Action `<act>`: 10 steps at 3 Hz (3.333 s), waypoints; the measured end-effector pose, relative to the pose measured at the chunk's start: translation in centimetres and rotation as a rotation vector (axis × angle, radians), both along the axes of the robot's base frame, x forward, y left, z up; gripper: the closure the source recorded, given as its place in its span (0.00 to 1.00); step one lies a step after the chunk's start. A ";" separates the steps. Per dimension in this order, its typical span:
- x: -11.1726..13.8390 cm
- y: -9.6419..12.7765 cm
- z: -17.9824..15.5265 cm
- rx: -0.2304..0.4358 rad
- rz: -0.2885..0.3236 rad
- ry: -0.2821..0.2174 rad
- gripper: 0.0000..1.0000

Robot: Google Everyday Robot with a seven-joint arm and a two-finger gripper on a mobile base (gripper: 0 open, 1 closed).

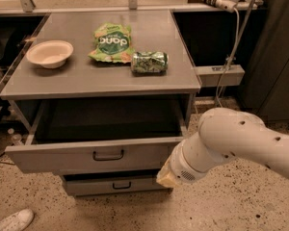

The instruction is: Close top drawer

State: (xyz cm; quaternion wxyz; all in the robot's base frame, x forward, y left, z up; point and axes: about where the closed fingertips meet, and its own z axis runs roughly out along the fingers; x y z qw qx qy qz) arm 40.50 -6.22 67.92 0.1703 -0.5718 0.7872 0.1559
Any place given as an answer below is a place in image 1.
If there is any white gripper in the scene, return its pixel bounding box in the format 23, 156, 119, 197
156, 141, 205, 188

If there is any grey top drawer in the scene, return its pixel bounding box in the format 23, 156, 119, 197
6, 96, 190, 175

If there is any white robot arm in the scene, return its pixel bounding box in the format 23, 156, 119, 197
157, 108, 289, 188

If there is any grey drawer cabinet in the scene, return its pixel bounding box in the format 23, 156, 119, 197
0, 9, 202, 197

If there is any green soda can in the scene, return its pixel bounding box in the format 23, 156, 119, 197
131, 51, 169, 73

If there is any green chip bag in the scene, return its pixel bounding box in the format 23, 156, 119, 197
88, 22, 134, 64

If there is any white sneaker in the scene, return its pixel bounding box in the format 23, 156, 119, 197
0, 209, 34, 231

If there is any clear plastic bottle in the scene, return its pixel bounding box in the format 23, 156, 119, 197
8, 128, 23, 145

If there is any white paper bowl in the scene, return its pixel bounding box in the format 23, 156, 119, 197
26, 40, 73, 69

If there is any white clamp device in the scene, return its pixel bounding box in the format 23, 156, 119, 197
215, 0, 236, 13

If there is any grey side bracket shelf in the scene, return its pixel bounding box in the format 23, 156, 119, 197
195, 64, 245, 88

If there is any white hanging cable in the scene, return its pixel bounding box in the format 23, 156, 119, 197
214, 7, 242, 109

